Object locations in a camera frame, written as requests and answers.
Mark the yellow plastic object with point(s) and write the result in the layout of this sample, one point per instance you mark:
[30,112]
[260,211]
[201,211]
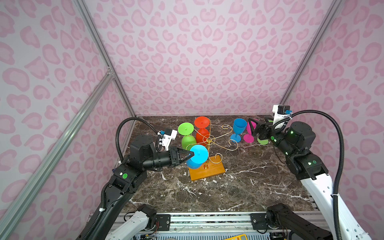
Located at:
[238,237]

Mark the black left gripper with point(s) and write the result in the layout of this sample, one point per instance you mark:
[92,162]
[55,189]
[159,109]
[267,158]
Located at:
[174,155]

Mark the magenta wine glass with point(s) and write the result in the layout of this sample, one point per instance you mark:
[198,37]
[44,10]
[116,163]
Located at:
[248,137]

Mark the green wine glass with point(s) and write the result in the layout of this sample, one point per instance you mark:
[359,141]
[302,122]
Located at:
[188,140]
[263,141]

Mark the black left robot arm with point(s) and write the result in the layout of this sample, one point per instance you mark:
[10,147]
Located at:
[126,180]

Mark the green wine glass front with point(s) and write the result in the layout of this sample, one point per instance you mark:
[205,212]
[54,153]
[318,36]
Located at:
[263,141]

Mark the red wine glass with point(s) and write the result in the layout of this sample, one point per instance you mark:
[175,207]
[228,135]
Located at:
[202,123]

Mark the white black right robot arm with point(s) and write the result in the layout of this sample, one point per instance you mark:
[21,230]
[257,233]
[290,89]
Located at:
[309,169]

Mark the blue wine glass front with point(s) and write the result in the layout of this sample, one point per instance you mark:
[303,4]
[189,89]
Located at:
[201,155]

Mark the green wine glass back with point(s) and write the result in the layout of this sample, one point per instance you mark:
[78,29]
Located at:
[188,140]

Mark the blue wine glass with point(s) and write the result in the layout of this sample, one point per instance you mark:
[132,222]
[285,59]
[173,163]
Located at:
[238,128]
[201,155]

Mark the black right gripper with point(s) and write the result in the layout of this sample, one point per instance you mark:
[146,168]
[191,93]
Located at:
[268,127]

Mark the gold wire glass rack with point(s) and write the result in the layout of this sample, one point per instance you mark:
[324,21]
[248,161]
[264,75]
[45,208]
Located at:
[214,165]

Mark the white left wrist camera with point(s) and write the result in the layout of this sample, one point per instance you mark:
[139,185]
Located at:
[164,139]

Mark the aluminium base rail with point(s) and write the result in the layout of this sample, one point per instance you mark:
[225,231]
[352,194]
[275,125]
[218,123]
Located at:
[204,222]

